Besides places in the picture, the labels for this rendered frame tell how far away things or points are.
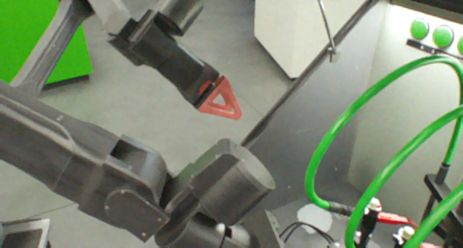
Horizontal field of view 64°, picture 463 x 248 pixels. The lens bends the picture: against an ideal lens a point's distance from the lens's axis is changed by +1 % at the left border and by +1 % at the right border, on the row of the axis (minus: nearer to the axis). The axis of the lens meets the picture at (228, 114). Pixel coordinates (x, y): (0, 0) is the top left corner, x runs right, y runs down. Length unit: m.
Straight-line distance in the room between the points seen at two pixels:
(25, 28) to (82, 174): 3.40
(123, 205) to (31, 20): 3.41
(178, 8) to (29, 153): 0.31
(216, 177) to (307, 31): 3.29
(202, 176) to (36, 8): 3.41
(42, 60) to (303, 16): 2.88
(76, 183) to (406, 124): 0.87
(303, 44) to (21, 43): 2.53
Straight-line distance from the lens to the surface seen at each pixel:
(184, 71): 0.57
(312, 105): 1.01
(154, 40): 0.56
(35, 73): 0.90
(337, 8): 3.67
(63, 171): 0.36
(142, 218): 0.36
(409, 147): 0.59
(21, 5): 3.68
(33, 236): 0.91
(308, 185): 0.62
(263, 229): 0.44
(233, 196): 0.35
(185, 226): 0.37
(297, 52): 3.64
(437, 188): 0.94
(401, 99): 1.06
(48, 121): 0.37
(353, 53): 1.03
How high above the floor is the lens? 1.66
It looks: 31 degrees down
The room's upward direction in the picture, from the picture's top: straight up
